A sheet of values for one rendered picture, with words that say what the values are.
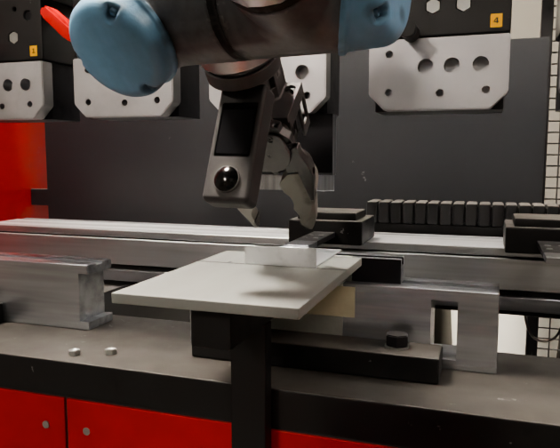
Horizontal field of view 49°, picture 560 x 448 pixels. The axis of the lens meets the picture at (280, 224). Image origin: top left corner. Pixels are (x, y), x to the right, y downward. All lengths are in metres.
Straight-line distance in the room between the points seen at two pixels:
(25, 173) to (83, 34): 1.22
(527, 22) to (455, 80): 2.40
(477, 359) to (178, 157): 0.88
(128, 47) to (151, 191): 1.05
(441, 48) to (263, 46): 0.35
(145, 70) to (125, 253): 0.79
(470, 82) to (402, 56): 0.08
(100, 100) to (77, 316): 0.31
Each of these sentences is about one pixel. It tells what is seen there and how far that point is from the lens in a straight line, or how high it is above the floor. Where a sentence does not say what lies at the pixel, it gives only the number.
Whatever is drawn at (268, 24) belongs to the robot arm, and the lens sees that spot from 0.37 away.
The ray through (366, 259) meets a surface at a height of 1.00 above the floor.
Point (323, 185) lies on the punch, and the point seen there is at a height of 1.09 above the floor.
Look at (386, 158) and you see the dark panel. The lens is 1.27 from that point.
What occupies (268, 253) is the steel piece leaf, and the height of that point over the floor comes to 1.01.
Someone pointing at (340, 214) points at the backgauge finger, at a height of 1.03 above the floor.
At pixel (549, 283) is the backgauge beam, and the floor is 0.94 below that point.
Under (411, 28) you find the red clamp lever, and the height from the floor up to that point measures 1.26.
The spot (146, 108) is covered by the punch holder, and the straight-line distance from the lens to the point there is 0.82.
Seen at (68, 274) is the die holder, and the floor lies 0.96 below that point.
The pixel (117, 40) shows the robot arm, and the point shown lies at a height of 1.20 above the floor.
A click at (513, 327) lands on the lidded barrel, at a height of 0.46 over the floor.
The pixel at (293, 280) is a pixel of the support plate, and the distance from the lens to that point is 0.62.
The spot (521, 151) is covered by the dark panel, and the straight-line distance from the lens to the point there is 1.25.
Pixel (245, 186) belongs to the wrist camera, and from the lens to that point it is 0.54.
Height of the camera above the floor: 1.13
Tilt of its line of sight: 6 degrees down
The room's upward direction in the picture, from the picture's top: straight up
